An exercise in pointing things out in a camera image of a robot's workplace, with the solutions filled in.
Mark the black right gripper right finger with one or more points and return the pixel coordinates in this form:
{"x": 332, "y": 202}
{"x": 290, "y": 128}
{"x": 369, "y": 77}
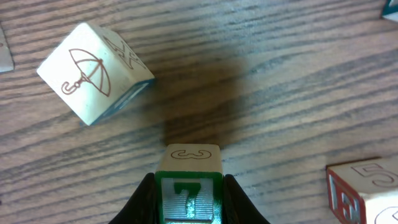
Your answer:
{"x": 237, "y": 207}

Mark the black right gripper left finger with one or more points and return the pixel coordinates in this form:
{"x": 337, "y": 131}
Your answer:
{"x": 141, "y": 207}

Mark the green 7 wooden block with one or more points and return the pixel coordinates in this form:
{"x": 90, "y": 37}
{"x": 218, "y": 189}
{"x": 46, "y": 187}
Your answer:
{"x": 189, "y": 183}

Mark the wooden block lower right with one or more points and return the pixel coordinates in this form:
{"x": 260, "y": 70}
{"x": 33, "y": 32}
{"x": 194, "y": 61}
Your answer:
{"x": 363, "y": 192}

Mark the wooden block blue side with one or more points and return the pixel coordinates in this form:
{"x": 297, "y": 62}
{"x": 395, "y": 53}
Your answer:
{"x": 94, "y": 72}

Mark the yellow top wooden block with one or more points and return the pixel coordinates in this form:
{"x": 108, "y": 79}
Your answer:
{"x": 6, "y": 61}

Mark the wooden block far right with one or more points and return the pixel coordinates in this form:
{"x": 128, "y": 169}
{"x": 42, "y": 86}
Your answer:
{"x": 390, "y": 10}

